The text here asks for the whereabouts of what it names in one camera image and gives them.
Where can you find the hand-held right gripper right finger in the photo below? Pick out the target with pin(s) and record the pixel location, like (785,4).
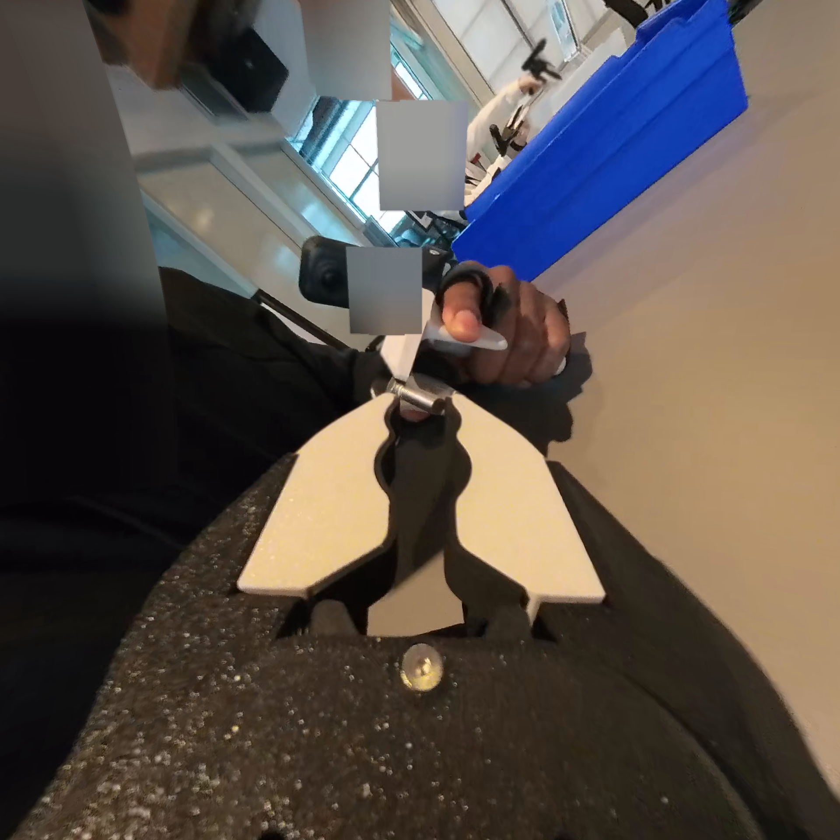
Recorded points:
(519,512)

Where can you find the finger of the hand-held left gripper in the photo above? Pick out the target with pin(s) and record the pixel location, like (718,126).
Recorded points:
(398,355)
(466,339)

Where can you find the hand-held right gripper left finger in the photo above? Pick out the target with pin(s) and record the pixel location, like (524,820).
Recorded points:
(328,512)

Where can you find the steel bolt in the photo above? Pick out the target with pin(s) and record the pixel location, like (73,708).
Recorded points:
(420,391)

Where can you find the blue plastic bin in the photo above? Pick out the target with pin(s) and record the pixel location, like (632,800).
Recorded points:
(604,145)

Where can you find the person's left hand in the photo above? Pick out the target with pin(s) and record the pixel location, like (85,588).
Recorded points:
(519,335)

